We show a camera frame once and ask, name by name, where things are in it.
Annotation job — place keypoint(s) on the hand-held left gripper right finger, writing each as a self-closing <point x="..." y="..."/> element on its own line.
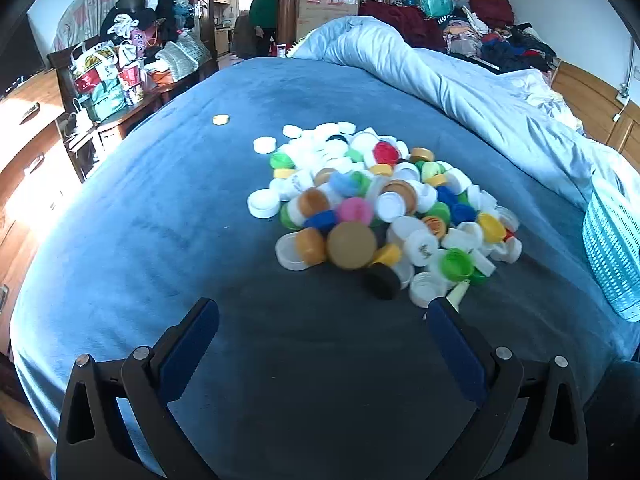
<point x="457" y="350"/>

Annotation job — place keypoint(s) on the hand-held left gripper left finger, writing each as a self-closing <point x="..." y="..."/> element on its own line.
<point x="192" y="345"/>

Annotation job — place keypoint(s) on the pile of plastic bottle caps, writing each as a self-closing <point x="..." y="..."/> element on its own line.
<point x="400" y="195"/>

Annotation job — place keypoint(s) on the light blue perforated basket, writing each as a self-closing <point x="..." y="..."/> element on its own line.
<point x="615" y="250"/>

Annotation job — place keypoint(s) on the cream plastic clip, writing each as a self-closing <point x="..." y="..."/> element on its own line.
<point x="459" y="294"/>

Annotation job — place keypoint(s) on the yellow bottle cap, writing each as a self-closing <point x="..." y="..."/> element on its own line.
<point x="220" y="119"/>

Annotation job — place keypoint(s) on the wooden dresser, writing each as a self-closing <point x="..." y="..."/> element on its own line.
<point x="30" y="170"/>

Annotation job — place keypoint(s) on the dark wooden side table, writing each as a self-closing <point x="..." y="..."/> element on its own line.
<point x="135" y="110"/>

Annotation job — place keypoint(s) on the white crumpled bedsheet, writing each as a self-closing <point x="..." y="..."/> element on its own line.
<point x="535" y="92"/>

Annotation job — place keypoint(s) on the light blue duvet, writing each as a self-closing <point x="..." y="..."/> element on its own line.
<point x="450" y="80"/>

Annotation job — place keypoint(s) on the heap of printed shopping bags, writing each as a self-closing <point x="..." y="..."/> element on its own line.
<point x="107" y="80"/>

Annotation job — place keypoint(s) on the wooden headboard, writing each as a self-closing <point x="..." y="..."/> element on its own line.
<point x="590" y="100"/>

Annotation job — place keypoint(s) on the small white jar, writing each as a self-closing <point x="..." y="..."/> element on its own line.
<point x="281" y="51"/>

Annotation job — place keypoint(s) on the heap of mixed clothes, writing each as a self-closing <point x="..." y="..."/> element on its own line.
<point x="500" y="45"/>

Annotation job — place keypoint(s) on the dark chair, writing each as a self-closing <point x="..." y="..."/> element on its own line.
<point x="244" y="35"/>

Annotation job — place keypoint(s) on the wooden door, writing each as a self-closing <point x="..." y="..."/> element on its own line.
<point x="205" y="20"/>

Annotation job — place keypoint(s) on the dark red blanket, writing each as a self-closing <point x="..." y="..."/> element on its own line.
<point x="400" y="20"/>

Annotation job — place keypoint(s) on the black television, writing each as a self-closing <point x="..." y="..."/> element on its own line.
<point x="15" y="60"/>

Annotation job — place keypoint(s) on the teal plastic bag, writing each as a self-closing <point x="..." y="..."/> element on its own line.
<point x="432" y="2"/>

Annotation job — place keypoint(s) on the pink printed round panel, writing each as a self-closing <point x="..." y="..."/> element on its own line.
<point x="85" y="5"/>

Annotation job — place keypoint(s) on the cardboard box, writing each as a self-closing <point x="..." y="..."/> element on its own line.
<point x="327" y="10"/>

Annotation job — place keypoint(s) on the white wall socket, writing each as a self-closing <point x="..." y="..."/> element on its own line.
<point x="623" y="95"/>

